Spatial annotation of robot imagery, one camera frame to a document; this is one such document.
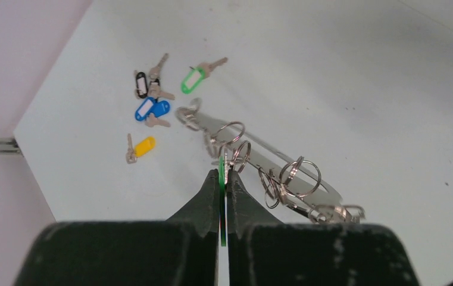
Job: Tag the green tagged key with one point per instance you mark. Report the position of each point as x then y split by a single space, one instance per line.
222 184
198 74

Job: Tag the yellow tagged key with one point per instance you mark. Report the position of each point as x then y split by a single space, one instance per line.
139 150

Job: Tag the black tagged key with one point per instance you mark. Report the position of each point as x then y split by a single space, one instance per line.
142 80

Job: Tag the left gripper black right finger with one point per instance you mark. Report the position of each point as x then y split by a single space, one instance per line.
265 251

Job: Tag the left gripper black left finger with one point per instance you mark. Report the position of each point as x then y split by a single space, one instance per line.
181 250

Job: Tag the blue tagged key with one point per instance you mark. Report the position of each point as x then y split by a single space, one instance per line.
144 109
153 116

